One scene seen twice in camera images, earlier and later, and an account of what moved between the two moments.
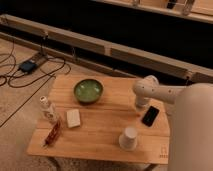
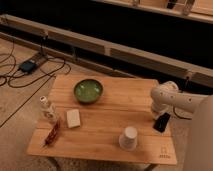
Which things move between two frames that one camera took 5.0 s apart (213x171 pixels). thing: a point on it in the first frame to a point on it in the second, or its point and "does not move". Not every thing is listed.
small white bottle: x=49 y=110 does not move
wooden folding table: x=98 y=119 does not move
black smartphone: x=150 y=115 to x=161 y=122
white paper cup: x=127 y=141 does not move
